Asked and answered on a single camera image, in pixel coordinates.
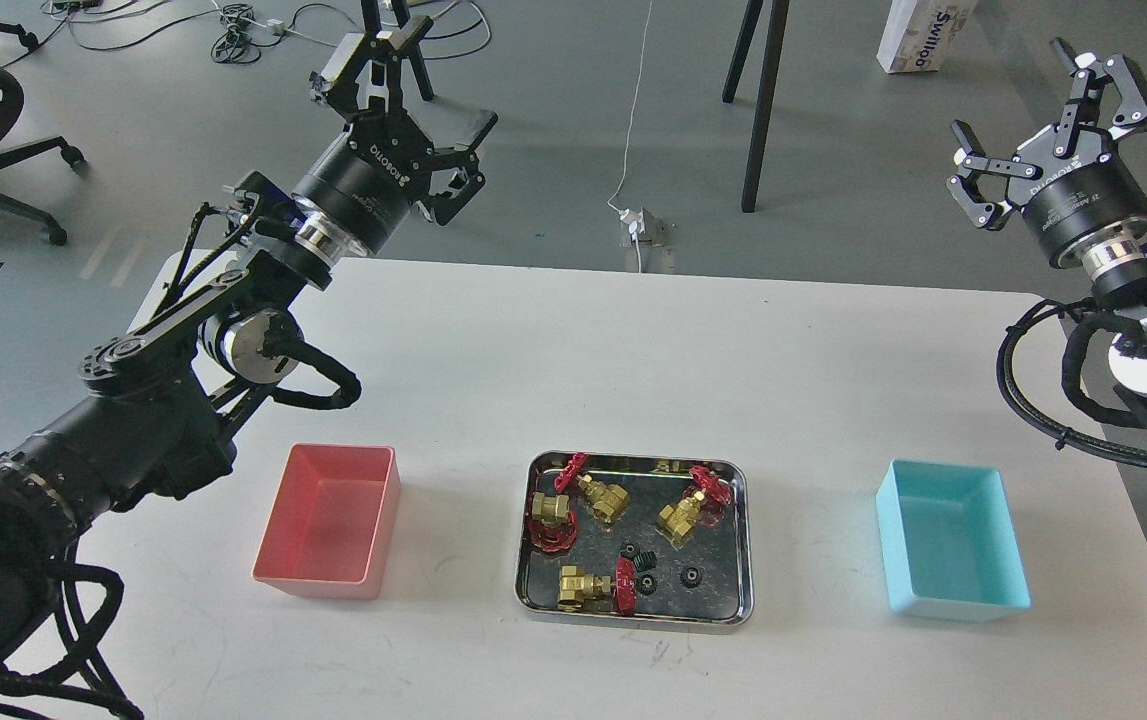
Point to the white power adapter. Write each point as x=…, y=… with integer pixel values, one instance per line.
x=639, y=225

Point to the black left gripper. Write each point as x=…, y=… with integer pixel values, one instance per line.
x=381, y=167

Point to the pink plastic box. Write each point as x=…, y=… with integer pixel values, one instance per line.
x=331, y=525

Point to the black table leg left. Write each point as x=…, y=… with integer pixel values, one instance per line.
x=399, y=43

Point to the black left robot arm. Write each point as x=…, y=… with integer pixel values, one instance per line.
x=166, y=399

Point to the brass valve red handwheel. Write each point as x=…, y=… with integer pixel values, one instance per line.
x=552, y=525

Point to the black table leg right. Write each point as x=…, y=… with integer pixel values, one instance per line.
x=766, y=90

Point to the black table leg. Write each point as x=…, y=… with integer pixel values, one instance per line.
x=766, y=90
x=399, y=43

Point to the brass valve top left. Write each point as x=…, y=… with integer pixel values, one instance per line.
x=608, y=502

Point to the brass valve top right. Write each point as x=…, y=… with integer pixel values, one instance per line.
x=702, y=504

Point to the brass valve bottom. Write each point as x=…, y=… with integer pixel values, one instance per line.
x=577, y=588

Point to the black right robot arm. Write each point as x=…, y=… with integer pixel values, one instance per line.
x=1104, y=365

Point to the white cardboard box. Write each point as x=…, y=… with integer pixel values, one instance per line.
x=919, y=35

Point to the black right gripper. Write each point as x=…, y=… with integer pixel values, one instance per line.
x=1083, y=187

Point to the light blue plastic box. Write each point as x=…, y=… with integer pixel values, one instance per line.
x=948, y=543

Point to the shiny metal tray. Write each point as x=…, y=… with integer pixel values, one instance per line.
x=722, y=549

